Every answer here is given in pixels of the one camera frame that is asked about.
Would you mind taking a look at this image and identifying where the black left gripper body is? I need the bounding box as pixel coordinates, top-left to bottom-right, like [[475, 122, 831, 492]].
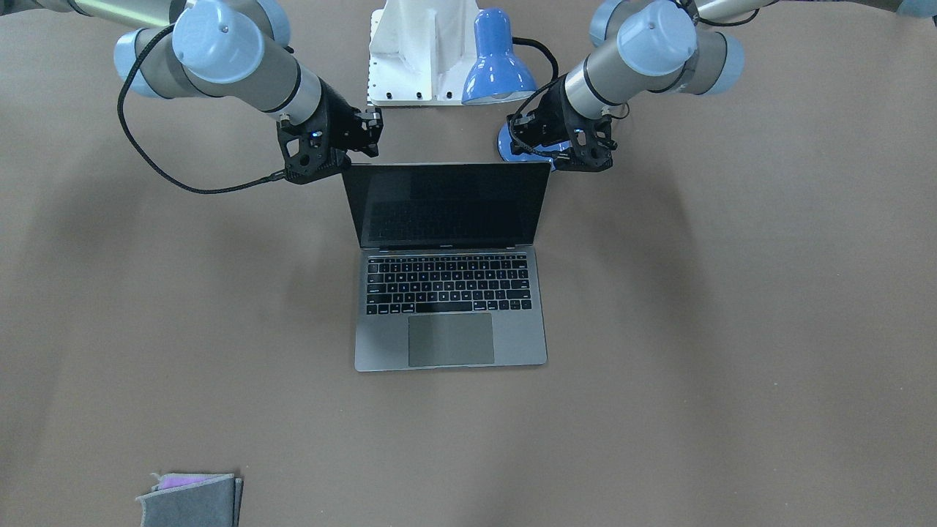
[[507, 75, 586, 159]]

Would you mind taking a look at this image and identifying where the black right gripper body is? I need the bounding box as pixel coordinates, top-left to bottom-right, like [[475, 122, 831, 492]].
[[311, 81, 384, 159]]

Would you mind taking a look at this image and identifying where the grey laptop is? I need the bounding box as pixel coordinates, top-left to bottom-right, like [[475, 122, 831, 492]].
[[342, 162, 551, 373]]

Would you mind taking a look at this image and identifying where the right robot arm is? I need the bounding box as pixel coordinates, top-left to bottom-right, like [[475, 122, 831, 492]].
[[2, 1, 382, 157]]

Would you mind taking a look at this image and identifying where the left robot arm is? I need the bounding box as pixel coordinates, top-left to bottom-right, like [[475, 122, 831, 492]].
[[498, 1, 769, 171]]

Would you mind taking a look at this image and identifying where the blue desk lamp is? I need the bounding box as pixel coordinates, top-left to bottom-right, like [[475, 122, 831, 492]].
[[461, 8, 572, 169]]

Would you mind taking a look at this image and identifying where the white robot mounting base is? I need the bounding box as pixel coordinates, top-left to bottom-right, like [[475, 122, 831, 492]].
[[366, 1, 481, 107]]

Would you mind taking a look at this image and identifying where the folded grey cloth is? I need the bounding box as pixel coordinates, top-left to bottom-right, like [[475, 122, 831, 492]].
[[136, 473, 243, 526]]

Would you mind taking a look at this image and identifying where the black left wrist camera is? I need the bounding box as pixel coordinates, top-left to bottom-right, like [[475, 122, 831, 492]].
[[553, 111, 618, 173]]

